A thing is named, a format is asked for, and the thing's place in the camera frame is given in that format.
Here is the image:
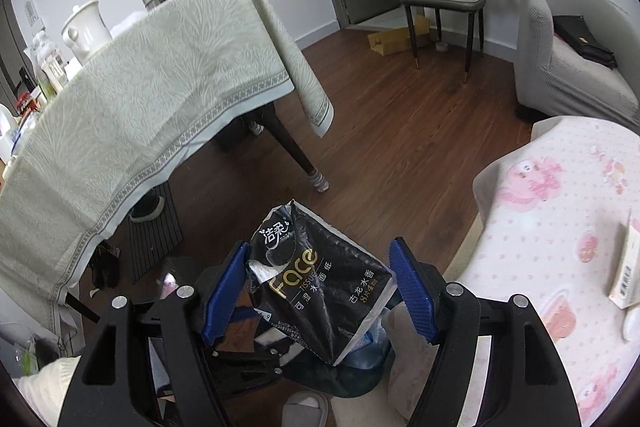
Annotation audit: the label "dark shoe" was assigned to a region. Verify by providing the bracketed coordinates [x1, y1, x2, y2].
[129, 194, 166, 223]

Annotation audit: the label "blue white plastic wrapper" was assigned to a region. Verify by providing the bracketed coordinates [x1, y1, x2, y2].
[350, 307, 396, 370]

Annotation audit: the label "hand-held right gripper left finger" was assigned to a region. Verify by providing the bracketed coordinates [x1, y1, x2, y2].
[65, 242, 251, 427]

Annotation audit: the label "bottles on table edge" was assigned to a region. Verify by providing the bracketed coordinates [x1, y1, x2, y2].
[32, 32, 68, 100]

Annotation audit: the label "white plastic jug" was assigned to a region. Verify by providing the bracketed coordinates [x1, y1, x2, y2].
[0, 104, 21, 162]

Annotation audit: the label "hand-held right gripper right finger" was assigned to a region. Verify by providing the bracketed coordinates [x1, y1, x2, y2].
[389, 237, 576, 427]

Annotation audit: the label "dark teal waste bin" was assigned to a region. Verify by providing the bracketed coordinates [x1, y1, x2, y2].
[160, 257, 396, 400]

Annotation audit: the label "dark wooden table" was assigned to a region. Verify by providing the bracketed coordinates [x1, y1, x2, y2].
[215, 102, 331, 194]

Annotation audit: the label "grey slipper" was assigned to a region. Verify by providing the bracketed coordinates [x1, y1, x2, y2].
[282, 391, 331, 427]

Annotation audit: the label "black tissue packet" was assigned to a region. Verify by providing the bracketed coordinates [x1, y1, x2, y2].
[247, 201, 398, 367]

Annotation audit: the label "grey armchair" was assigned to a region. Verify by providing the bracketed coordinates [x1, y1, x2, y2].
[515, 0, 640, 128]

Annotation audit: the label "pink printed table cover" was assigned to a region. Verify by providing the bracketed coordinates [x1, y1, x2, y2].
[452, 116, 640, 427]

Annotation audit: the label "flat cardboard box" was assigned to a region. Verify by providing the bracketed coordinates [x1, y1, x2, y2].
[367, 14, 438, 56]

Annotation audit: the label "white ceramic jar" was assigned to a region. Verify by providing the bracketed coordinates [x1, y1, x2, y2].
[61, 0, 113, 64]

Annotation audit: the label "white carton box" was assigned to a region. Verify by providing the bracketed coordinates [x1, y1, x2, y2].
[607, 207, 640, 310]

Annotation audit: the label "pale green patterned tablecloth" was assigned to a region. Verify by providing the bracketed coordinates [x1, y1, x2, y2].
[0, 0, 335, 320]

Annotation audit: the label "black shoe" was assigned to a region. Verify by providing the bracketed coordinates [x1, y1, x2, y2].
[89, 242, 121, 290]

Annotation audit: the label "cream cloth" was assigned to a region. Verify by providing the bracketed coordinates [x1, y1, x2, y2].
[17, 354, 83, 413]

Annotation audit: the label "dark striped floor mat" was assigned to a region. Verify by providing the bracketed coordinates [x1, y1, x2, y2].
[122, 182, 185, 283]

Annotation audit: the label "red snack packet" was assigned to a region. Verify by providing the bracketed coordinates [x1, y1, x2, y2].
[14, 89, 41, 118]

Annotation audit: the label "black bag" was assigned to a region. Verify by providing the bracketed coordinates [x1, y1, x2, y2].
[551, 14, 618, 68]

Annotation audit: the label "dark cabinet door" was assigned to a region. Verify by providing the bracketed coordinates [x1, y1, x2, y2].
[0, 0, 23, 108]

